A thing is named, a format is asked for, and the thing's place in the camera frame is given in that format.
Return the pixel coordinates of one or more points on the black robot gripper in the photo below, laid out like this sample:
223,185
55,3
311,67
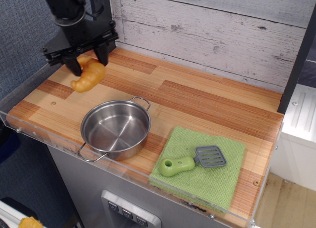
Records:
76,37

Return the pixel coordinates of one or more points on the orange plastic croissant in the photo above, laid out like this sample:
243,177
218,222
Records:
92,73

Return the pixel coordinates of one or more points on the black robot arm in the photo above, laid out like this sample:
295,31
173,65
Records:
72,9

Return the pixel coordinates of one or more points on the stainless steel pot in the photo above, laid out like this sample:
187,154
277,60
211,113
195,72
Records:
116,129

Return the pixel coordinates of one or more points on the silver dispenser button panel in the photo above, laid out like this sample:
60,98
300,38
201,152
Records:
130,211

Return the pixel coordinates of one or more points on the green grey toy spatula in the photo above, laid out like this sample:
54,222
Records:
206,156

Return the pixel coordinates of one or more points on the green woven cloth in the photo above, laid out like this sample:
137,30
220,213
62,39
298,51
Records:
210,187

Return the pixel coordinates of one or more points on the yellow black object bottom left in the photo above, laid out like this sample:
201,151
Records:
12,212

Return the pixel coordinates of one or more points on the white aluminium side unit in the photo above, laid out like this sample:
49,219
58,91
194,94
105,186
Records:
294,158

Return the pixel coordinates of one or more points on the dark left vertical post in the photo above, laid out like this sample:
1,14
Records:
106,14

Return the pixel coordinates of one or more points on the dark vertical post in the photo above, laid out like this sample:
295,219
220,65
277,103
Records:
299,63
106,14

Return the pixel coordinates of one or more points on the clear acrylic guard rail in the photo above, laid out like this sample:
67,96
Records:
44,107

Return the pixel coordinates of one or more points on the dark right vertical post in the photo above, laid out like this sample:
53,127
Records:
299,63

